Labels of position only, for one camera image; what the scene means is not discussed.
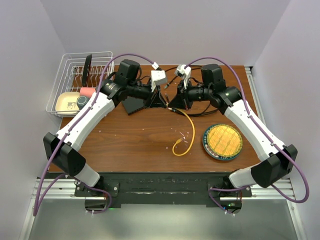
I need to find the black cable with gold plug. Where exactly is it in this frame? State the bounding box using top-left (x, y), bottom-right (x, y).
top-left (139, 65), bottom-right (226, 117)

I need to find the black tablet in rack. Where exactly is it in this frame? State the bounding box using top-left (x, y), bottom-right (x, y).
top-left (81, 54), bottom-right (92, 87)

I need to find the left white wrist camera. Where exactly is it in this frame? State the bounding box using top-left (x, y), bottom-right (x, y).
top-left (150, 62), bottom-right (168, 92)

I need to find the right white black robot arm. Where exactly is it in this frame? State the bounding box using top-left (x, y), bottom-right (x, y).
top-left (168, 64), bottom-right (298, 197)

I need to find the cream square plate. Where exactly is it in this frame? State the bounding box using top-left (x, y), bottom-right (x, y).
top-left (55, 91), bottom-right (80, 115)

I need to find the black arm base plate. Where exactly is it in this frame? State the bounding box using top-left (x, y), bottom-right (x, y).
top-left (74, 172), bottom-right (252, 213)

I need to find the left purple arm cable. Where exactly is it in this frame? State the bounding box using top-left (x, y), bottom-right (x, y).
top-left (32, 52), bottom-right (157, 217)

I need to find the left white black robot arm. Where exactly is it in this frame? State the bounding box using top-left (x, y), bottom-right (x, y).
top-left (43, 59), bottom-right (167, 196)

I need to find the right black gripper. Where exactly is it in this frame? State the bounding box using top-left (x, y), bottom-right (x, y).
top-left (168, 78), bottom-right (212, 111)

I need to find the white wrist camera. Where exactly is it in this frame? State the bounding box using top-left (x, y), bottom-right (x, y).
top-left (150, 62), bottom-right (168, 92)
top-left (174, 64), bottom-right (192, 89)

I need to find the white wire dish rack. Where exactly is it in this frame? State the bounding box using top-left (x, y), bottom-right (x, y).
top-left (46, 51), bottom-right (113, 117)

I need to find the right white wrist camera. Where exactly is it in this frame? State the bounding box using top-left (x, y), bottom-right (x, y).
top-left (174, 64), bottom-right (192, 89)

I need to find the black network switch box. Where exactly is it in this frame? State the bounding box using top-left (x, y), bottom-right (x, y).
top-left (121, 97), bottom-right (146, 116)

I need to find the dark teal cup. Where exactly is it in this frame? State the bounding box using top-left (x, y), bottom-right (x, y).
top-left (76, 95), bottom-right (90, 110)

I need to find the pink cup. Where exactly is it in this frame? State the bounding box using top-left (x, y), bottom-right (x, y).
top-left (79, 87), bottom-right (96, 99)

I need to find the black cable with usb plug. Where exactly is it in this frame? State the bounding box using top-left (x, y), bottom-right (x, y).
top-left (163, 72), bottom-right (218, 117)

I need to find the yellow ethernet patch cable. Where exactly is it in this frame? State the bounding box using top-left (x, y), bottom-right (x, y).
top-left (167, 106), bottom-right (196, 157)

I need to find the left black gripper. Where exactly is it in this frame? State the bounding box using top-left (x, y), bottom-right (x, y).
top-left (127, 80), bottom-right (167, 110)

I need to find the round gold wafer plate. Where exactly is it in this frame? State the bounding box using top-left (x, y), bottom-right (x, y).
top-left (202, 124), bottom-right (243, 161)

